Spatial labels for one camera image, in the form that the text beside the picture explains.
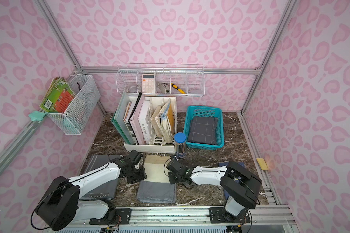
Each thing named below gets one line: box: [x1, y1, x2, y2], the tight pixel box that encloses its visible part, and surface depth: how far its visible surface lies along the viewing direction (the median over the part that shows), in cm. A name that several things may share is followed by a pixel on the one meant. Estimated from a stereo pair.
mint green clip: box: [28, 110, 49, 122], surface depth 64 cm
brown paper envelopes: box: [150, 98, 175, 144], surface depth 90 cm
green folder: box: [110, 90, 137, 145], surface depth 82 cm
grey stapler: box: [157, 82, 167, 94], surface depth 102 cm
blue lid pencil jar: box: [174, 132, 187, 159], surface depth 83 cm
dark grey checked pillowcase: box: [187, 116, 218, 146], surface depth 106 cm
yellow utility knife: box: [171, 83, 187, 95], surface depth 100 cm
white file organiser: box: [123, 96, 178, 154], surface depth 95 cm
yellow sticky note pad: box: [256, 158, 269, 171], surface depth 97 cm
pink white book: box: [129, 93, 152, 145], surface depth 86 cm
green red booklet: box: [39, 76, 77, 114], surface depth 73 cm
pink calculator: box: [141, 73, 156, 94], surface depth 97 cm
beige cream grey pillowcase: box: [137, 153, 177, 204], surface depth 82 cm
